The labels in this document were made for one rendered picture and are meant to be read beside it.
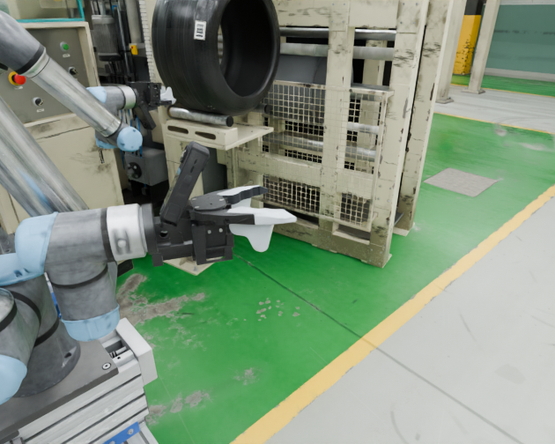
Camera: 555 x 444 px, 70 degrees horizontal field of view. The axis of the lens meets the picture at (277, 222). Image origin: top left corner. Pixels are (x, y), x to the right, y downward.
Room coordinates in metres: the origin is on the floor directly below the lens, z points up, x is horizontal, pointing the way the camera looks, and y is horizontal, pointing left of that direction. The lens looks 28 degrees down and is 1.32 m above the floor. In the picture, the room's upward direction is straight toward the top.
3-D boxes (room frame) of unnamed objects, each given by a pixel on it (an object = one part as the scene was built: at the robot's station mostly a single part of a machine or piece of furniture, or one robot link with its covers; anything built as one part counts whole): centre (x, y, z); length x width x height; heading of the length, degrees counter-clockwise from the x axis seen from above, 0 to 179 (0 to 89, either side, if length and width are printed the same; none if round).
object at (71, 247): (0.46, 0.28, 1.04); 0.11 x 0.08 x 0.09; 107
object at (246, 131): (1.89, 0.27, 0.80); 0.37 x 0.36 x 0.02; 147
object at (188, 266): (2.01, 0.50, 0.02); 0.27 x 0.27 x 0.04; 57
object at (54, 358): (0.54, 0.46, 0.77); 0.15 x 0.15 x 0.10
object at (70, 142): (1.78, 1.12, 0.63); 0.56 x 0.41 x 1.27; 147
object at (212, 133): (1.77, 0.35, 0.84); 0.36 x 0.09 x 0.06; 57
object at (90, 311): (0.48, 0.28, 0.94); 0.11 x 0.08 x 0.11; 17
